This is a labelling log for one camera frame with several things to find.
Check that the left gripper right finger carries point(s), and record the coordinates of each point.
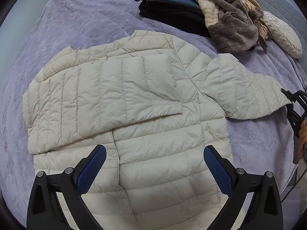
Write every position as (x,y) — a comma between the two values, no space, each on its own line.
(221,169)

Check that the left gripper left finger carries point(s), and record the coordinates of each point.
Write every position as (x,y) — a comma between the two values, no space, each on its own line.
(88,168)

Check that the cream quilted down jacket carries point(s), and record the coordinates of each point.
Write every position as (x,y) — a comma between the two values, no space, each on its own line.
(155,102)

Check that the person's right hand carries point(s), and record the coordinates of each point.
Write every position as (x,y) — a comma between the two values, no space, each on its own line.
(302,140)

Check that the cream quilted pillow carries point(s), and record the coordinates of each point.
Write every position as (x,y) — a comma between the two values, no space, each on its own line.
(283,35)

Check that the brown striped fleece garment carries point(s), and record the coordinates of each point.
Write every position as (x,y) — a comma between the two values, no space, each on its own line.
(234,25)

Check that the grey quilted headboard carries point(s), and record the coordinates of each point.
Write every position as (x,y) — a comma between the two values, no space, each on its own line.
(290,72)

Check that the black folded garment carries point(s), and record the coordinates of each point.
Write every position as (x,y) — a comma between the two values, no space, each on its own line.
(183,18)

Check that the lavender embossed bed blanket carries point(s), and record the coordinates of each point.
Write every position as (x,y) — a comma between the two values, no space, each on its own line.
(259,145)

